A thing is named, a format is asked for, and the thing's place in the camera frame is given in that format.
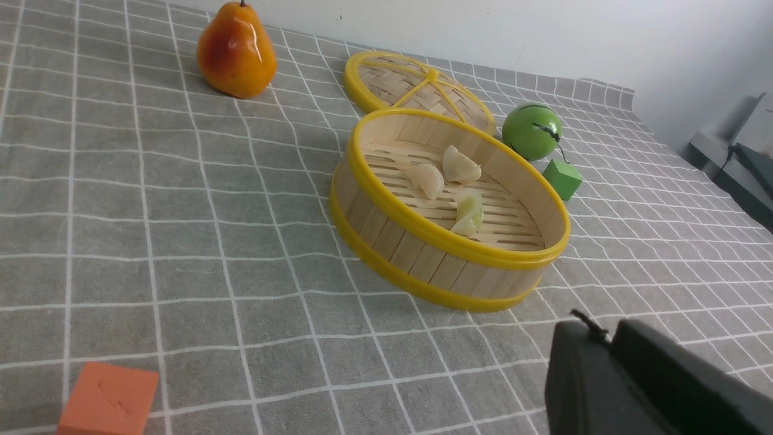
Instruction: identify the green toy watermelon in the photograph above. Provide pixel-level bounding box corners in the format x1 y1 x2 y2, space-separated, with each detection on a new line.
501 103 563 161

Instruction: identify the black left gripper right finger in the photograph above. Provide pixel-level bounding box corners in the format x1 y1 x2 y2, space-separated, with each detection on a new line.
611 320 772 434

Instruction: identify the grey equipment at wall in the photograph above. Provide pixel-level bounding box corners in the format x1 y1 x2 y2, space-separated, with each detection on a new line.
685 92 772 231

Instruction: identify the orange toy pear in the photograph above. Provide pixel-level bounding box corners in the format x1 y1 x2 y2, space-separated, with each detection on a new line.
196 1 278 99

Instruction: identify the woven bamboo steamer lid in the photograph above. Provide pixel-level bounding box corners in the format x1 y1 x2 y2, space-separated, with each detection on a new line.
343 51 497 135

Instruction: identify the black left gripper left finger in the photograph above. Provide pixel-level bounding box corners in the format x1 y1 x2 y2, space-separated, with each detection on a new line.
545 309 665 434

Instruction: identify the bamboo steamer tray yellow rim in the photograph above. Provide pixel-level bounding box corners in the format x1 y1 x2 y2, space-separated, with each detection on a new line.
329 108 571 313

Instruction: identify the green foam cube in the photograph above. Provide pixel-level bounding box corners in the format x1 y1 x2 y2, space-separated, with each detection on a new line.
542 159 583 202

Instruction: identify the grey checked tablecloth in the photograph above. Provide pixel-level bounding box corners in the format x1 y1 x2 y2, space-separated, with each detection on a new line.
1 1 772 434

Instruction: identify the orange foam cube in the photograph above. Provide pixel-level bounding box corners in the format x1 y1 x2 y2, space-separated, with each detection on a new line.
56 362 159 434

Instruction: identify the pale green dumpling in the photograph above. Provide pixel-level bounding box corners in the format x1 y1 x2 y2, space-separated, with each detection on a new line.
451 188 485 237

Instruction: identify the white dumpling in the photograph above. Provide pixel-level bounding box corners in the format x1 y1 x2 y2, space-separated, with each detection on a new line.
403 163 445 200
442 146 481 185

